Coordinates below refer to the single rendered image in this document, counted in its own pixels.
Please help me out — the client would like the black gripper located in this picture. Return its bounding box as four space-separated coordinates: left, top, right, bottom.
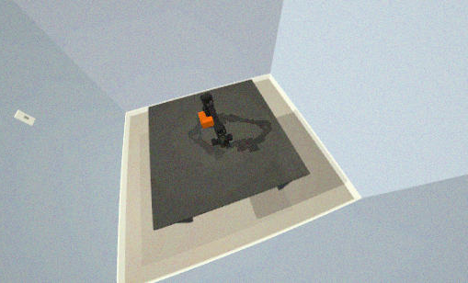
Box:
211 133 233 146

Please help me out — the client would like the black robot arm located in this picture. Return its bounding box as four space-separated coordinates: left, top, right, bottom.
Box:
200 92 229 147

